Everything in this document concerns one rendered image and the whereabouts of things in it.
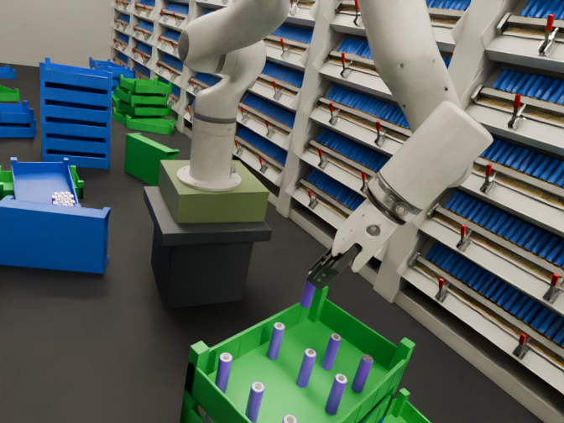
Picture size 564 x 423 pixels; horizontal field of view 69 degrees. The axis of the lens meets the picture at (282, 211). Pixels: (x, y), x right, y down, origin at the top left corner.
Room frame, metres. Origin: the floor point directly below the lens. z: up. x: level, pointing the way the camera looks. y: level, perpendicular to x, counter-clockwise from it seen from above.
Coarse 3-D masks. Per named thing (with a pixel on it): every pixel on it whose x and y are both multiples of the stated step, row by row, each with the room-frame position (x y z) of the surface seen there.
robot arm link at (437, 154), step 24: (432, 120) 0.56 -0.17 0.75; (456, 120) 0.53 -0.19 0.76; (408, 144) 0.56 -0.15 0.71; (432, 144) 0.54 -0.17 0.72; (456, 144) 0.53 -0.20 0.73; (480, 144) 0.53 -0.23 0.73; (384, 168) 0.57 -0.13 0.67; (408, 168) 0.54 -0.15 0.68; (432, 168) 0.53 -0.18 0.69; (456, 168) 0.53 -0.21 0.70; (408, 192) 0.53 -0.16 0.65; (432, 192) 0.54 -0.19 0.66
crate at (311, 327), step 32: (288, 320) 0.61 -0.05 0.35; (320, 320) 0.66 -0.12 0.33; (352, 320) 0.62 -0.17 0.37; (192, 352) 0.44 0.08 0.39; (256, 352) 0.54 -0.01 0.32; (288, 352) 0.55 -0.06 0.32; (320, 352) 0.57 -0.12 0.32; (352, 352) 0.59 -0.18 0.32; (384, 352) 0.57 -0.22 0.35; (192, 384) 0.43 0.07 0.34; (288, 384) 0.49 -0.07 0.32; (320, 384) 0.50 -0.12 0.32; (384, 384) 0.49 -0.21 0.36; (224, 416) 0.39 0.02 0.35; (320, 416) 0.44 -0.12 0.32; (352, 416) 0.42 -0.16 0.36
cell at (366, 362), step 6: (366, 354) 0.51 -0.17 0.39; (360, 360) 0.51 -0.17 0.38; (366, 360) 0.50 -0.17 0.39; (372, 360) 0.50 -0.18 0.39; (360, 366) 0.50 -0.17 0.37; (366, 366) 0.50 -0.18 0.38; (360, 372) 0.50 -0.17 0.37; (366, 372) 0.50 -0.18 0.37; (354, 378) 0.51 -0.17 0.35; (360, 378) 0.50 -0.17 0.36; (366, 378) 0.50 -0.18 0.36; (354, 384) 0.50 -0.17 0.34; (360, 384) 0.50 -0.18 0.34; (354, 390) 0.50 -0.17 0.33; (360, 390) 0.50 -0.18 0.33
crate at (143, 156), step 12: (132, 144) 1.96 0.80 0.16; (144, 144) 1.91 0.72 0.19; (156, 144) 1.91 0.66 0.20; (132, 156) 1.96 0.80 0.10; (144, 156) 1.91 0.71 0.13; (156, 156) 1.87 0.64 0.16; (168, 156) 1.84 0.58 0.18; (132, 168) 1.95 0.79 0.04; (144, 168) 1.91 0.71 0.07; (156, 168) 1.87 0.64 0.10; (144, 180) 1.90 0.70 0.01; (156, 180) 1.86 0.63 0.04
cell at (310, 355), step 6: (306, 354) 0.49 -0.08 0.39; (312, 354) 0.49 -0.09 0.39; (306, 360) 0.49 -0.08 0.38; (312, 360) 0.49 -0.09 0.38; (300, 366) 0.49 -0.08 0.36; (306, 366) 0.49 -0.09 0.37; (312, 366) 0.49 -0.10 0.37; (300, 372) 0.49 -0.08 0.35; (306, 372) 0.48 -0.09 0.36; (300, 378) 0.49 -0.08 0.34; (306, 378) 0.49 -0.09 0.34; (300, 384) 0.49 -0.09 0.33; (306, 384) 0.49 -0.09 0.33
